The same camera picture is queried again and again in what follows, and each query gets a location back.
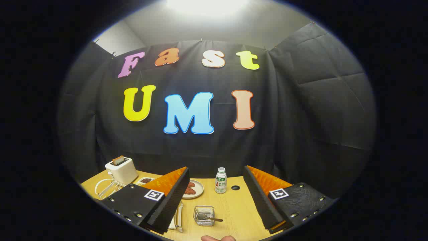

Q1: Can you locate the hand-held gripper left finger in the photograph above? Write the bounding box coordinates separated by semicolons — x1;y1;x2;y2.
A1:
100;166;190;235

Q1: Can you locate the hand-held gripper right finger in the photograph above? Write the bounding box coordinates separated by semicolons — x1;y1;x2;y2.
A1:
243;165;335;235

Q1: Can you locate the metal spoon with brown handle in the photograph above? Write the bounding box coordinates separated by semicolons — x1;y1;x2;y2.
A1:
197;213;223;223

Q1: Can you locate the clear wire basket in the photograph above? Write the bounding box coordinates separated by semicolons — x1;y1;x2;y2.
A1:
194;206;215;226

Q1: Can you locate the white wire dish rack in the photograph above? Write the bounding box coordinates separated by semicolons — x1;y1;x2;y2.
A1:
95;178;184;233

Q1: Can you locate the beige round dish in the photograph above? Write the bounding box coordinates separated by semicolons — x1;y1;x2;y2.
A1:
182;179;204;199

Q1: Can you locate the white green-label drink bottle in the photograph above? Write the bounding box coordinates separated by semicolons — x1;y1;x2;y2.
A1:
215;167;227;194

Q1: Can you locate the white toaster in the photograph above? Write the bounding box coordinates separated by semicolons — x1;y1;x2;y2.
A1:
105;157;138;185

